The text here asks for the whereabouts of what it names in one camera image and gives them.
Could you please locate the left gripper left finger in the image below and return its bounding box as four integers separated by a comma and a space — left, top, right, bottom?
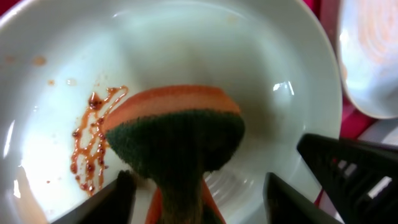
53, 170, 137, 224

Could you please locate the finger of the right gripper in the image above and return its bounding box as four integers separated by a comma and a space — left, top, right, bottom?
297, 134, 397, 224

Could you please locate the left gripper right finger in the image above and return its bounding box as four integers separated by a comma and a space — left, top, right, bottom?
263, 172, 341, 224

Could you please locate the green orange sponge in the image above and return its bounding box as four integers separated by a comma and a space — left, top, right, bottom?
103, 85, 245, 223

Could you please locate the white plate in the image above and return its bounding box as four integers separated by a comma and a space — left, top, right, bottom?
336, 0, 397, 119
1, 0, 342, 223

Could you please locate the red plastic tray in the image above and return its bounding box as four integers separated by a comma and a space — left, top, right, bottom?
303, 0, 377, 208

